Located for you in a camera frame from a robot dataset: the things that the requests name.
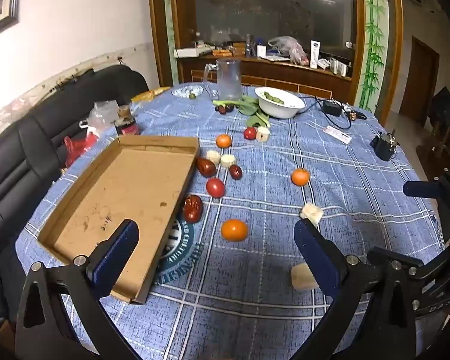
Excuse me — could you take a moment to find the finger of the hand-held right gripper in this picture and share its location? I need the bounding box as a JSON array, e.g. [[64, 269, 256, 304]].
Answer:
[[403, 181, 441, 199]]

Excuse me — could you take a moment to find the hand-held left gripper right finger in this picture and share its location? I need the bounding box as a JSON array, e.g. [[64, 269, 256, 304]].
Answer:
[[294, 218, 426, 360]]

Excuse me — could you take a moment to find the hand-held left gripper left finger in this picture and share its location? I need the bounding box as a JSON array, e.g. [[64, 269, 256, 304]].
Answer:
[[15, 219, 143, 360]]

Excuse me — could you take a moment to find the brown cardboard box tray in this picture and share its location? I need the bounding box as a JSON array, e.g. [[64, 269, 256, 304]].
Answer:
[[37, 135, 200, 304]]

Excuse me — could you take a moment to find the large red jujube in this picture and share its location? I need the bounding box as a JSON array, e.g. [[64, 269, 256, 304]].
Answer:
[[196, 157, 216, 177], [182, 195, 203, 223]]

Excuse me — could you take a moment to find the small black metal gadget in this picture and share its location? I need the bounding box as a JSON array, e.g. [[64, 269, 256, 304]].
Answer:
[[370, 129, 400, 162]]

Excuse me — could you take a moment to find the wooden chair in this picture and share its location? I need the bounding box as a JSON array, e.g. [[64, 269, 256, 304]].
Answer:
[[416, 87, 450, 181]]

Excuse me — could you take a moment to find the white paper strip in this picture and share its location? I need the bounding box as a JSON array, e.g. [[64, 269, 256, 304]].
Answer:
[[323, 127, 353, 144]]

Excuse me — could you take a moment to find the brown wooden door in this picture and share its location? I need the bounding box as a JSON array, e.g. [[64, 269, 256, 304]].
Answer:
[[399, 37, 440, 122]]

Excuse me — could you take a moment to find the red plastic bag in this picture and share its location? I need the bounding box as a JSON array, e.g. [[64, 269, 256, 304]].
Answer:
[[63, 131, 98, 167]]

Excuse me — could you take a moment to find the dark jar with cork lid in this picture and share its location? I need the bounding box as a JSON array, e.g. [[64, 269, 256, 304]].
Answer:
[[114, 106, 139, 136]]

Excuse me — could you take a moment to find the black leather sofa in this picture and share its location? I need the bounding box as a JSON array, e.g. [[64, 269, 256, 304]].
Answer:
[[0, 64, 149, 346]]

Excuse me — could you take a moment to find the clear plastic bag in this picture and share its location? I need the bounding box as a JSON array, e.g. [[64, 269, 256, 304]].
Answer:
[[86, 101, 121, 136]]

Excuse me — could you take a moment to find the white enamel bowl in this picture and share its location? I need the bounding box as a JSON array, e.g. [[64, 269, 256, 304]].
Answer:
[[254, 86, 305, 119]]

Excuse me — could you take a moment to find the green leafy vegetable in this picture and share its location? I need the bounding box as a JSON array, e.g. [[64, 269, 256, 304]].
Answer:
[[212, 95, 271, 128]]

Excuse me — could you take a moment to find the yellow snack packet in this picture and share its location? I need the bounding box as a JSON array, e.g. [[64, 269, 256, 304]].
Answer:
[[131, 87, 171, 102]]

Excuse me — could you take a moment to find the translucent plastic bag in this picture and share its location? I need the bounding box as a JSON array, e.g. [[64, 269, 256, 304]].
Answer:
[[268, 36, 310, 65]]

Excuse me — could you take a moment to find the clear glass pitcher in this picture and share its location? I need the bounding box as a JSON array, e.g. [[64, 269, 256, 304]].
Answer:
[[203, 59, 242, 101]]

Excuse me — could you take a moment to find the flat white box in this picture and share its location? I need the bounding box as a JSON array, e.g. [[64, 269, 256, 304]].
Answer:
[[173, 47, 214, 59]]

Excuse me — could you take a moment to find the wooden cabinet with glass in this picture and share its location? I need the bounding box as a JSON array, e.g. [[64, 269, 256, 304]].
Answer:
[[148, 0, 404, 113]]

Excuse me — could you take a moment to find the black power adapter with cable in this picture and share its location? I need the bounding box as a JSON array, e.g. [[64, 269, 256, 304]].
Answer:
[[304, 97, 368, 129]]

